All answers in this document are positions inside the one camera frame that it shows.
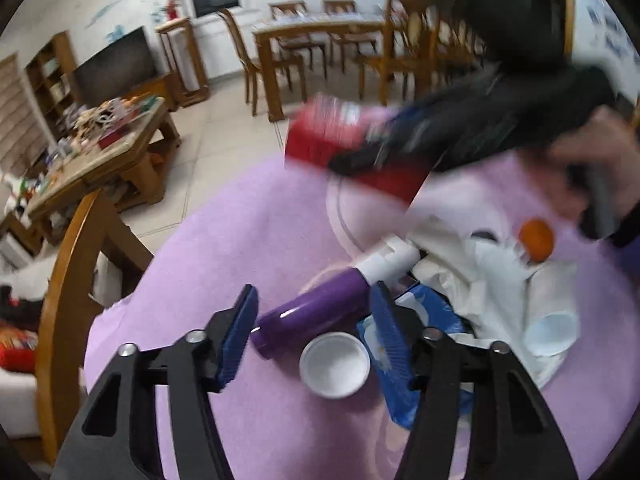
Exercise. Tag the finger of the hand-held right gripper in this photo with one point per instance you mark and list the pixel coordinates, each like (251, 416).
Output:
(410, 122)
(380, 160)

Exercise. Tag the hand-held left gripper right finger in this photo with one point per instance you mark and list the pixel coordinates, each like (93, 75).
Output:
(390, 335)

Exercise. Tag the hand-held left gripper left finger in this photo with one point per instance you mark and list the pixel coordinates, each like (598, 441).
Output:
(235, 340)

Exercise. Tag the white round lid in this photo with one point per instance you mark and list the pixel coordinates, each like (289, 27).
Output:
(335, 367)

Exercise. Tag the red drink carton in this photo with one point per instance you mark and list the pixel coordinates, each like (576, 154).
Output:
(310, 145)

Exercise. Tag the purple bottle with white top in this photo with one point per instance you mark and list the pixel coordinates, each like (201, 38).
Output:
(310, 310)

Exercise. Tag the white tissue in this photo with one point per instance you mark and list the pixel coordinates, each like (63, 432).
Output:
(450, 250)

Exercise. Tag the person's right hand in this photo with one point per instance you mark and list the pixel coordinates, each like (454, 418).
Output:
(600, 145)

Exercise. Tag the blue plastic packet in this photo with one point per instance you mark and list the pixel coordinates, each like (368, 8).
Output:
(445, 316)

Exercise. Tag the purple tablecloth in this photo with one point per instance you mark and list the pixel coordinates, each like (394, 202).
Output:
(225, 240)

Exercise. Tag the wooden dining table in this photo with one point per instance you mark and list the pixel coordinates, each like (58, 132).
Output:
(320, 27)

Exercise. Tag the orange fruit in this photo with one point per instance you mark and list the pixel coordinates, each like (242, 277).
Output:
(537, 240)

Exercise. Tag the white paper cup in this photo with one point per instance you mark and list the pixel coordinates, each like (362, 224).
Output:
(550, 335)

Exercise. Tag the wooden sofa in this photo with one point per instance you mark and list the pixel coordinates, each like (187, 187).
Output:
(70, 280)

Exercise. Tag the wooden coffee table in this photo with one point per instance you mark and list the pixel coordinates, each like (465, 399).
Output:
(120, 160)

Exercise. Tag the tall wooden plant stand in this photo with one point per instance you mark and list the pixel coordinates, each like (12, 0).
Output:
(185, 60)

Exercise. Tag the red cushion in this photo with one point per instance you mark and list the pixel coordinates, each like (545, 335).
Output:
(15, 350)

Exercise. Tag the wooden television cabinet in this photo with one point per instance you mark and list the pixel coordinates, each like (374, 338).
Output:
(155, 92)

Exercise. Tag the flat red box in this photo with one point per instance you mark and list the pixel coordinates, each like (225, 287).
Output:
(112, 137)

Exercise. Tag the red flower vase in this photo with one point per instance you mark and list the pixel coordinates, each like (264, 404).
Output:
(171, 10)

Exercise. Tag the black television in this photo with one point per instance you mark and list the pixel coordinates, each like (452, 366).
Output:
(117, 65)

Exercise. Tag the beige roller blind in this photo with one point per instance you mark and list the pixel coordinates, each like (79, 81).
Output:
(17, 120)

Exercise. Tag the wooden bookshelf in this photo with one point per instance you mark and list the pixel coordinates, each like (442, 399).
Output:
(47, 75)

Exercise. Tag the wooden door frame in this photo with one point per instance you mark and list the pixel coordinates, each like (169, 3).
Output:
(568, 10)

